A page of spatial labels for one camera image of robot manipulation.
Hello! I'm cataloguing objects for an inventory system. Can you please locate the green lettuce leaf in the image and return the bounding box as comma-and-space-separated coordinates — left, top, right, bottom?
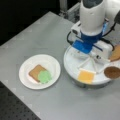
38, 70, 52, 84

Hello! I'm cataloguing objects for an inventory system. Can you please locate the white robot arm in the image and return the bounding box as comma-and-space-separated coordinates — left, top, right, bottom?
71, 0, 120, 61

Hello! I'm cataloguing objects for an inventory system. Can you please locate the brown meat patty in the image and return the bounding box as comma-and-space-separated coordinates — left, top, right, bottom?
104, 66, 120, 79

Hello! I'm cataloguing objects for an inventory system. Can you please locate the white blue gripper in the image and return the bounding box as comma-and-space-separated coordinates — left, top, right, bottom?
68, 21, 113, 60

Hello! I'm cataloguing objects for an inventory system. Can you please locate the white sectioned round tray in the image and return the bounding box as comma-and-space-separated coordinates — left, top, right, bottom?
64, 47, 120, 86

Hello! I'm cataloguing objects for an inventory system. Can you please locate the yellow cheese slice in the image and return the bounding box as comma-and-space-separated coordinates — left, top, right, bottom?
78, 70, 95, 84

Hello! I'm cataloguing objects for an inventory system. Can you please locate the white paper plate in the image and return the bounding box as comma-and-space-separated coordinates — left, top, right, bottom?
19, 54, 61, 89

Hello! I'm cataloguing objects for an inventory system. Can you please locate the brown toast slice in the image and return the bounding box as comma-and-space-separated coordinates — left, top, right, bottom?
109, 45, 120, 61
29, 65, 46, 83

